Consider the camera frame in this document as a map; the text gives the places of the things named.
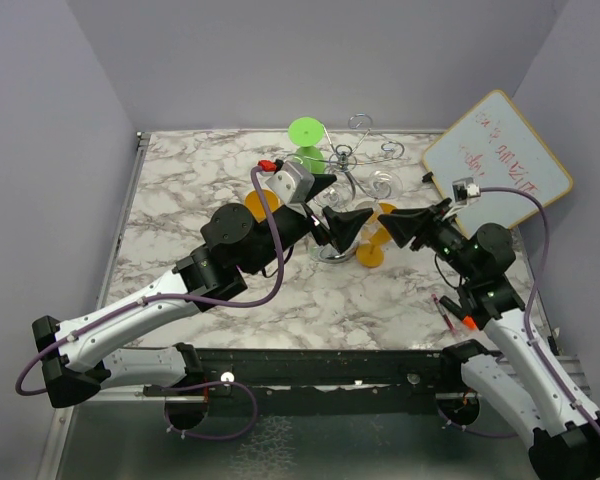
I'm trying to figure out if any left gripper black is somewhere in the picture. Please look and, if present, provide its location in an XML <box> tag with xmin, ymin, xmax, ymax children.
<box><xmin>244</xmin><ymin>175</ymin><xmax>373</xmax><ymax>276</ymax></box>

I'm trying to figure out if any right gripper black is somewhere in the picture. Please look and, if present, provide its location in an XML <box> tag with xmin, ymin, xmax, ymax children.
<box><xmin>380</xmin><ymin>196</ymin><xmax>480</xmax><ymax>281</ymax></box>

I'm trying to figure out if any clear wine glass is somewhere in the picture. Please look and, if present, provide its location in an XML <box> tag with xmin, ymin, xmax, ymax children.
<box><xmin>356</xmin><ymin>170</ymin><xmax>404</xmax><ymax>219</ymax></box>
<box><xmin>284</xmin><ymin>154</ymin><xmax>306</xmax><ymax>172</ymax></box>

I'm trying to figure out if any orange plastic goblet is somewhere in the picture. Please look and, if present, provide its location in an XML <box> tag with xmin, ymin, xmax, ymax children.
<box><xmin>355</xmin><ymin>202</ymin><xmax>396</xmax><ymax>268</ymax></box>
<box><xmin>244</xmin><ymin>189</ymin><xmax>280</xmax><ymax>222</ymax></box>

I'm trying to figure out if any green plastic wine glass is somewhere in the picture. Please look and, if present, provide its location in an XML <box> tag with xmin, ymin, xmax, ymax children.
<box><xmin>287</xmin><ymin>116</ymin><xmax>326</xmax><ymax>174</ymax></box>

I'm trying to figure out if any clear tall glass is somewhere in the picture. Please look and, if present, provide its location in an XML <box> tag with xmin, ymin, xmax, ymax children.
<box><xmin>313</xmin><ymin>183</ymin><xmax>353</xmax><ymax>211</ymax></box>

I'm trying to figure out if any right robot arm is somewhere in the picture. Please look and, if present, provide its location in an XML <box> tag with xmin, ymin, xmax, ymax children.
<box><xmin>378</xmin><ymin>200</ymin><xmax>600</xmax><ymax>479</ymax></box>

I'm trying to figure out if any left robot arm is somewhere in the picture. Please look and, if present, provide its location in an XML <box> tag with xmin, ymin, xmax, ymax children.
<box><xmin>31</xmin><ymin>166</ymin><xmax>373</xmax><ymax>408</ymax></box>

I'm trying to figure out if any chrome wine glass rack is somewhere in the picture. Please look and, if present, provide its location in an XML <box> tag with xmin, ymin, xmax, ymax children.
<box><xmin>309</xmin><ymin>113</ymin><xmax>406</xmax><ymax>263</ymax></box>

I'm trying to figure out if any red pen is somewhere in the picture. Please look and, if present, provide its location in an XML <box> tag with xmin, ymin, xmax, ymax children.
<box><xmin>431</xmin><ymin>293</ymin><xmax>456</xmax><ymax>335</ymax></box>

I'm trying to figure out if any black orange highlighter marker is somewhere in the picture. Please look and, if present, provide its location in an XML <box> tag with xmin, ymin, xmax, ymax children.
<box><xmin>439</xmin><ymin>296</ymin><xmax>478</xmax><ymax>331</ymax></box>

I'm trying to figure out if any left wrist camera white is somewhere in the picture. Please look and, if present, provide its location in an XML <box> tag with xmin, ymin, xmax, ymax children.
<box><xmin>265</xmin><ymin>162</ymin><xmax>314</xmax><ymax>205</ymax></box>

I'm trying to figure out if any small whiteboard yellow frame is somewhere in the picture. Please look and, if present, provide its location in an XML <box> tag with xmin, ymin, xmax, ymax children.
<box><xmin>420</xmin><ymin>88</ymin><xmax>575</xmax><ymax>239</ymax></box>

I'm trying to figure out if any black front rail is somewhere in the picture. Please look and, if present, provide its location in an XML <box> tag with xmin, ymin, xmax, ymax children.
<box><xmin>144</xmin><ymin>344</ymin><xmax>501</xmax><ymax>416</ymax></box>

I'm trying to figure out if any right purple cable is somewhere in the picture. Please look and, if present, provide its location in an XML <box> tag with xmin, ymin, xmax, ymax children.
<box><xmin>477</xmin><ymin>185</ymin><xmax>600</xmax><ymax>469</ymax></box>

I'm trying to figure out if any purple cable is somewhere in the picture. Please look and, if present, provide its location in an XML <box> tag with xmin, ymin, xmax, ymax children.
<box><xmin>477</xmin><ymin>185</ymin><xmax>600</xmax><ymax>469</ymax></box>
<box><xmin>14</xmin><ymin>159</ymin><xmax>287</xmax><ymax>397</ymax></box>

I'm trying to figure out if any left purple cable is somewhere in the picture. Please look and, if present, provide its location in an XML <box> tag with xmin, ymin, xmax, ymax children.
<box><xmin>14</xmin><ymin>159</ymin><xmax>287</xmax><ymax>397</ymax></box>

